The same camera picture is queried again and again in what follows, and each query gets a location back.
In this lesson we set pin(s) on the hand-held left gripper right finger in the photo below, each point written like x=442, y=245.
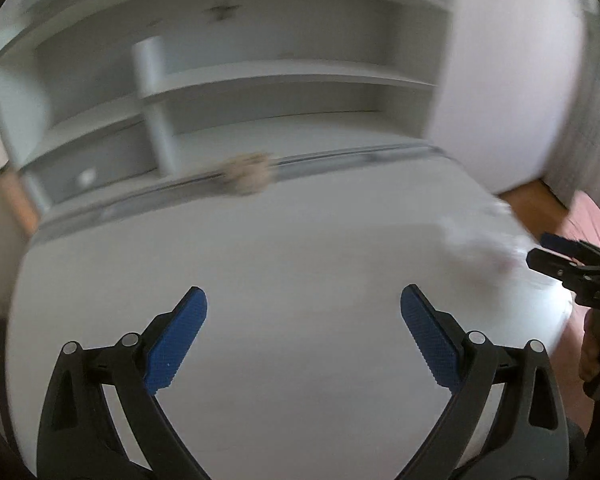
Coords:
x=430, y=340

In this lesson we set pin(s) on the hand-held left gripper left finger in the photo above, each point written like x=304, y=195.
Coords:
x=180, y=340

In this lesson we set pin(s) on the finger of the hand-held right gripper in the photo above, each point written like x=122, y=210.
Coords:
x=565, y=245
x=550, y=262

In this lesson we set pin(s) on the white plastic bag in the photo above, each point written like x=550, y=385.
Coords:
x=480, y=245

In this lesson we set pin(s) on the person's right hand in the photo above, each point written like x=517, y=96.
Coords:
x=589, y=350

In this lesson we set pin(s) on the pink bed sheet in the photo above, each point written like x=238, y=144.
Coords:
x=592, y=225

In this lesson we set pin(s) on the grey curtain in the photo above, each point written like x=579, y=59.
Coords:
x=595, y=110

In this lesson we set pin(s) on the white drawer knob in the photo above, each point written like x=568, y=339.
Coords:
x=86, y=177

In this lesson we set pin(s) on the grey drawer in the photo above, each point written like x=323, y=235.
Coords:
x=100, y=160

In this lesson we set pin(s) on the grey desk hutch shelf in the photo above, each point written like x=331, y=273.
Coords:
x=280, y=35

